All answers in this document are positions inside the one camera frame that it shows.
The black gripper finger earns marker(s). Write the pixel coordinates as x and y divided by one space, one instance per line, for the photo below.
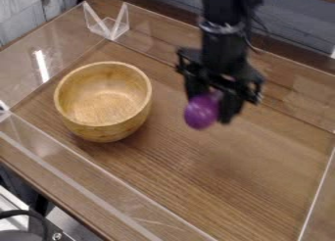
195 84
230 106

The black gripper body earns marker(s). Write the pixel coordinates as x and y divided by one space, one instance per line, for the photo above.
240 78

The purple toy eggplant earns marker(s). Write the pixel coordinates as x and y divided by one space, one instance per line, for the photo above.
202 110

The brown wooden bowl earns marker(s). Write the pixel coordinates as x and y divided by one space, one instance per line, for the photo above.
103 100

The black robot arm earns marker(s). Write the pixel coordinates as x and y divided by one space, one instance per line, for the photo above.
224 26

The clear acrylic corner bracket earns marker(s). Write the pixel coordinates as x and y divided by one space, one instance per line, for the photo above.
107 27

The clear acrylic tray wall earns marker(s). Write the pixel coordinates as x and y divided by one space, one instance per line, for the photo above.
122 187

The black table mount bracket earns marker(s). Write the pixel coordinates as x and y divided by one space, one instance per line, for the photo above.
53 225

